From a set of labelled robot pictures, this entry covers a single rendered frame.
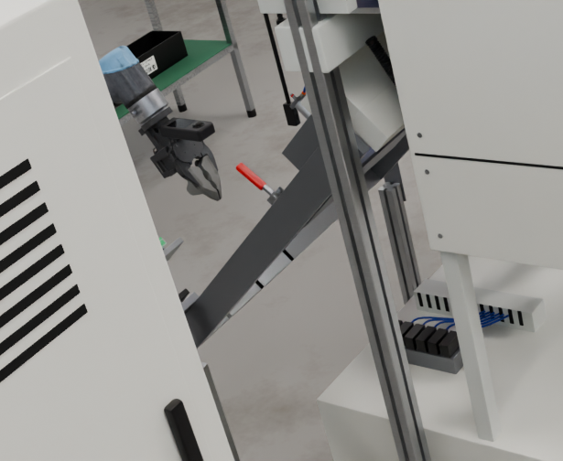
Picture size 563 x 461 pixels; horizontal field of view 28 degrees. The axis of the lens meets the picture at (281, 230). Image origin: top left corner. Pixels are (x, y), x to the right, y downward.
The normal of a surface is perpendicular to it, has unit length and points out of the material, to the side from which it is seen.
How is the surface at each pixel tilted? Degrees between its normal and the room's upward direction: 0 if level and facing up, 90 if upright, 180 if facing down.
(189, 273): 0
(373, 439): 90
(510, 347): 0
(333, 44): 90
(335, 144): 90
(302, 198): 90
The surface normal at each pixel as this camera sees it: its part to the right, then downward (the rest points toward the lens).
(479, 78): -0.58, 0.51
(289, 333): -0.24, -0.85
